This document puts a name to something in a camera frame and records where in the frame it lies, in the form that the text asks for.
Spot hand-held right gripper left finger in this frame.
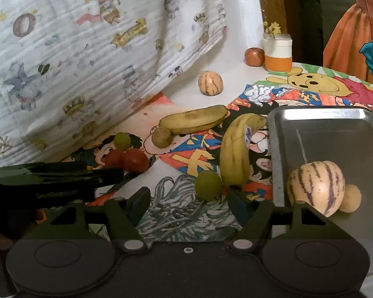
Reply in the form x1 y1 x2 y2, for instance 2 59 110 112
47 187 151 253

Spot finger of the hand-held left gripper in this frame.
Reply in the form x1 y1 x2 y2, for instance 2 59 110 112
0 167 125 190
0 161 91 177

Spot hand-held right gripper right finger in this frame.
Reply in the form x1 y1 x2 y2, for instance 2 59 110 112
226 189 331 253

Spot red cherry tomato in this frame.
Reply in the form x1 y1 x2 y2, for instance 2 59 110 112
104 149 127 169
123 149 150 173

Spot green grape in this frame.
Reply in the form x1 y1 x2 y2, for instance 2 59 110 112
195 170 222 202
113 132 132 150
151 126 172 148

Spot long banana with sticker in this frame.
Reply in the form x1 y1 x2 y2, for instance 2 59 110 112
219 113 267 188

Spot short spotted banana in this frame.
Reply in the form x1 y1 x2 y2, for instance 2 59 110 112
159 105 228 135

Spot metal tray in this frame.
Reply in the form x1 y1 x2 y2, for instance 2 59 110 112
267 105 373 274

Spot green grape on cloth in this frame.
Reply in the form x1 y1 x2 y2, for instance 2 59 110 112
151 126 172 148

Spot large striped melon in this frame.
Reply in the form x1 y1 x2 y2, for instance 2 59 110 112
286 160 346 217

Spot small tan round fruit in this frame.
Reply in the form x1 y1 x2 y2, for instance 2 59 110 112
338 184 362 213

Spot printed blanket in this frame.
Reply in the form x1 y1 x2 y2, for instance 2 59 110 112
0 0 228 170

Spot small striped melon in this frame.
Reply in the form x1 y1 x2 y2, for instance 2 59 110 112
198 70 224 96

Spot red round fruit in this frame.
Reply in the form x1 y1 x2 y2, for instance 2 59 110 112
244 47 265 68

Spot white and orange jar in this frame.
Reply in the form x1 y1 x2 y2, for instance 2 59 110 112
262 22 293 73

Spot orange printed cloth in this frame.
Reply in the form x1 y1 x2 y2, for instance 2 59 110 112
323 0 373 83

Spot wooden post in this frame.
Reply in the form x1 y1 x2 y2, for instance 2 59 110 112
254 0 288 35

